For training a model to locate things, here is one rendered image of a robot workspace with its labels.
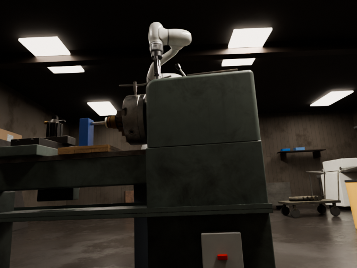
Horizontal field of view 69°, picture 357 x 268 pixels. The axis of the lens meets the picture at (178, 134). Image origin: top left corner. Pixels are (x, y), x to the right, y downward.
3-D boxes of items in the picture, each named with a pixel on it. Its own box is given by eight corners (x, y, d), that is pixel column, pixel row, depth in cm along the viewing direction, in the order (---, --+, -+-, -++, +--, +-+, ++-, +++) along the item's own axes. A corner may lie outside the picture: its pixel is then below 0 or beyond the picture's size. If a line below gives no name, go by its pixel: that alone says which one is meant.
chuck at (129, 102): (151, 143, 180) (148, 98, 181) (138, 144, 149) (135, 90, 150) (138, 144, 181) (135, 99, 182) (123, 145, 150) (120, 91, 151)
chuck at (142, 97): (156, 143, 180) (153, 98, 181) (145, 144, 149) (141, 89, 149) (151, 143, 180) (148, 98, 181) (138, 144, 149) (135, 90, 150)
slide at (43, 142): (77, 153, 191) (77, 148, 192) (39, 144, 149) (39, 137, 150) (53, 155, 193) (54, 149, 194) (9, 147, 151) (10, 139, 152)
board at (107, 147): (128, 158, 180) (128, 152, 181) (108, 151, 145) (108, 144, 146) (87, 160, 184) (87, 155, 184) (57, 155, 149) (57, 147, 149)
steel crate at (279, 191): (247, 208, 714) (245, 184, 727) (282, 206, 716) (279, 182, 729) (256, 211, 636) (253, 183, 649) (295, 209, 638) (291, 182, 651)
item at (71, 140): (75, 145, 182) (75, 137, 183) (67, 143, 172) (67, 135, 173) (48, 147, 184) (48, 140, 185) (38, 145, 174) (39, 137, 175)
